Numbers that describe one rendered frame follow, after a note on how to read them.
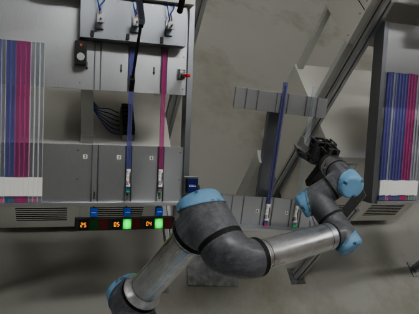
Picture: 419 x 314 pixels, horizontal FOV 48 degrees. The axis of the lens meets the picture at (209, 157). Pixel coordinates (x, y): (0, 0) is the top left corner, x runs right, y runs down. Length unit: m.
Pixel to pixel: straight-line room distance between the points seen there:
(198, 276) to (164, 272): 1.08
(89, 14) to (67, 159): 0.47
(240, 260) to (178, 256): 0.20
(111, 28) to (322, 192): 0.83
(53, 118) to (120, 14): 0.60
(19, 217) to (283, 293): 1.30
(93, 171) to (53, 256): 0.81
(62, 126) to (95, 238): 0.66
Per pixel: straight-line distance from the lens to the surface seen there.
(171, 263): 1.24
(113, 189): 1.62
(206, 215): 1.11
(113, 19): 1.58
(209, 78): 3.31
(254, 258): 1.11
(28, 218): 2.27
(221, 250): 1.08
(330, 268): 2.64
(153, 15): 1.60
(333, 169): 1.44
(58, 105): 2.04
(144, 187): 1.63
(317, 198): 1.39
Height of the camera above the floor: 2.06
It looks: 47 degrees down
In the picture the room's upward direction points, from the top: 21 degrees clockwise
